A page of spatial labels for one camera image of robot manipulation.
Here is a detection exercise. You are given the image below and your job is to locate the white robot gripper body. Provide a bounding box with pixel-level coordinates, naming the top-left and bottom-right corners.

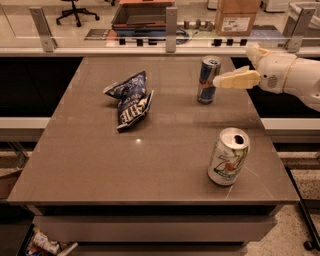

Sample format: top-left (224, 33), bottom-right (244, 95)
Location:
top-left (255, 53), bottom-right (296, 94)

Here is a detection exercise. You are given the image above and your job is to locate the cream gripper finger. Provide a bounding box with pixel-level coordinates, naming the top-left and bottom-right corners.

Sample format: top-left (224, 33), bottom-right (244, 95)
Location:
top-left (213, 66), bottom-right (260, 89)
top-left (246, 43), bottom-right (271, 66)

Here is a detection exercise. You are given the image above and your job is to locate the blue silver redbull can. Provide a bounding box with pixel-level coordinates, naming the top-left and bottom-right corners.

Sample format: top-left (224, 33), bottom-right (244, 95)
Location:
top-left (197, 55), bottom-right (221, 104)

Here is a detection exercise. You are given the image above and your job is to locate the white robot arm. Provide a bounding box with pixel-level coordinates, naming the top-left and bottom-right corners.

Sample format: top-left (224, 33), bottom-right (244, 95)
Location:
top-left (212, 43), bottom-right (320, 111)

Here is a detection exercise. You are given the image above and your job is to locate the white green 7up can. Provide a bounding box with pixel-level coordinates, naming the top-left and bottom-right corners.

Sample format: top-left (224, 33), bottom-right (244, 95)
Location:
top-left (207, 127), bottom-right (250, 186)

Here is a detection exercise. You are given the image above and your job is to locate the brown cardboard box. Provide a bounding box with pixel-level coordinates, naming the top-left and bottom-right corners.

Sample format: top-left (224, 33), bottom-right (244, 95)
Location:
top-left (215, 0), bottom-right (260, 36)

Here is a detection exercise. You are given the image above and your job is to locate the crumpled blue chip bag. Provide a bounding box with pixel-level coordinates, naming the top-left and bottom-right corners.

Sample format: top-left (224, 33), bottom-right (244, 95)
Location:
top-left (103, 71), bottom-right (154, 132)

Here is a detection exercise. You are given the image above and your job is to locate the grey open tray box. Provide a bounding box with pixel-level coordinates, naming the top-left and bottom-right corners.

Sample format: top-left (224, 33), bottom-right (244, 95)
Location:
top-left (112, 0), bottom-right (175, 28)

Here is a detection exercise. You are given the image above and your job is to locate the black office chair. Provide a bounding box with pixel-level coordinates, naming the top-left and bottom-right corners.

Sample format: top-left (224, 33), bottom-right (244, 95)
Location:
top-left (56, 0), bottom-right (100, 27)

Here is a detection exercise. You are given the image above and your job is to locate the bin with trash items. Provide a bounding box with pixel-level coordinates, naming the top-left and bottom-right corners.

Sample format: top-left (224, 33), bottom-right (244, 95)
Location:
top-left (17, 225), bottom-right (78, 256)

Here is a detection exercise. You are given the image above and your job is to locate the right metal glass post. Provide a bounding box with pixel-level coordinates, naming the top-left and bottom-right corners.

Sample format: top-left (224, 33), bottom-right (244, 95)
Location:
top-left (283, 7), bottom-right (315, 53)

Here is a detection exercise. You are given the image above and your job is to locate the metal glass post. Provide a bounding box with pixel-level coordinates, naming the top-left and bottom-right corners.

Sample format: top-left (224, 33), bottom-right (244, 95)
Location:
top-left (166, 6), bottom-right (177, 53)
top-left (29, 7), bottom-right (57, 52)
top-left (283, 7), bottom-right (315, 53)

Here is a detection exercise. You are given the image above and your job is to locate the middle metal glass post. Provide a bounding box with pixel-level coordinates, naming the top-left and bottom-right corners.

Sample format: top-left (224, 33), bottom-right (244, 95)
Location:
top-left (166, 6), bottom-right (177, 53)

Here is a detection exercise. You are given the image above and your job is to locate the left metal glass post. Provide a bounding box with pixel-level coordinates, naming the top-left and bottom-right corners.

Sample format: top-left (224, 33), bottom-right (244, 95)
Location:
top-left (29, 7), bottom-right (57, 52)

